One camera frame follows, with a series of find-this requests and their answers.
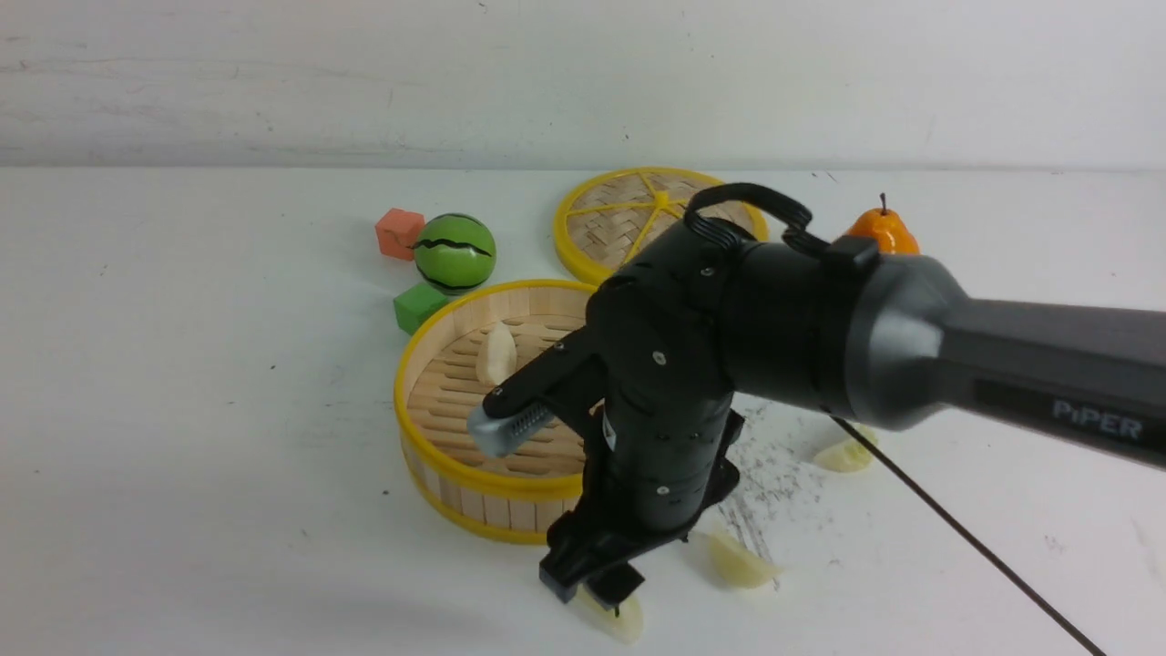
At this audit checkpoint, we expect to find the woven bamboo steamer lid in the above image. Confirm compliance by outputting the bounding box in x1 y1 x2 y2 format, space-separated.
552 167 721 285

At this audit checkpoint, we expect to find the bamboo steamer tray yellow rim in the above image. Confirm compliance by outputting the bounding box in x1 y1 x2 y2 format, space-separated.
393 280 593 545

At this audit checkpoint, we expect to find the white dumpling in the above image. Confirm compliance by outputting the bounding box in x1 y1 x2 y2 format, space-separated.
476 323 517 387

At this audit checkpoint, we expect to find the green watermelon toy ball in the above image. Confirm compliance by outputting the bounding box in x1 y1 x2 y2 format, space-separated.
413 213 498 295

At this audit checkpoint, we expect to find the green foam cube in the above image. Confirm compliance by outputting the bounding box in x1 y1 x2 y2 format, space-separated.
393 282 449 336

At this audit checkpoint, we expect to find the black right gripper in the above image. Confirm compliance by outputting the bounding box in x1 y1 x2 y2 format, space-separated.
538 354 739 613

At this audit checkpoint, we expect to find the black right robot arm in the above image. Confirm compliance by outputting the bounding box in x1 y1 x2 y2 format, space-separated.
538 219 1165 608

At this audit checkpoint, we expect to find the orange foam cube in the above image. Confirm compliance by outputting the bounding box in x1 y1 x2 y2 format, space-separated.
374 209 426 261

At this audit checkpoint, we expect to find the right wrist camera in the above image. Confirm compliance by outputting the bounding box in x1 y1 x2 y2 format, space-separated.
468 325 607 457

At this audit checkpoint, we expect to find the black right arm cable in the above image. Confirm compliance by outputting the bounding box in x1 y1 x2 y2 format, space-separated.
683 183 1108 656

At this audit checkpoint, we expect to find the orange toy pear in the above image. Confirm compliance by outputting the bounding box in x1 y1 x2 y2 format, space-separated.
845 192 921 256

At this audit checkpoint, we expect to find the pale green dumpling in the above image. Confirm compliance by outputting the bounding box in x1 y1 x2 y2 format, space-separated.
708 530 784 588
573 586 644 646
812 425 879 474

